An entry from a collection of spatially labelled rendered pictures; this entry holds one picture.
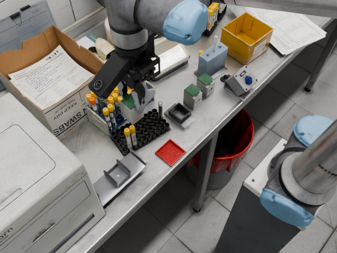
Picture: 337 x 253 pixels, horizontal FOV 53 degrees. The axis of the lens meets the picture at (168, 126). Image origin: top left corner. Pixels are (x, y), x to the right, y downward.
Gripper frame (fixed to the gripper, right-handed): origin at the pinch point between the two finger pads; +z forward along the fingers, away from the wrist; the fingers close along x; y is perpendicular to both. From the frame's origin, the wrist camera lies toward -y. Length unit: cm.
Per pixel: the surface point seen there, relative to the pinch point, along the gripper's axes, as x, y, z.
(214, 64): 3.9, 38.9, 16.1
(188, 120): -3.8, 18.2, 20.8
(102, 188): -4.5, -16.6, 18.2
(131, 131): 0.6, -0.9, 11.8
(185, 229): -10, 15, 110
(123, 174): -5.4, -9.6, 18.2
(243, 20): 11, 64, 16
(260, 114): 8, 103, 110
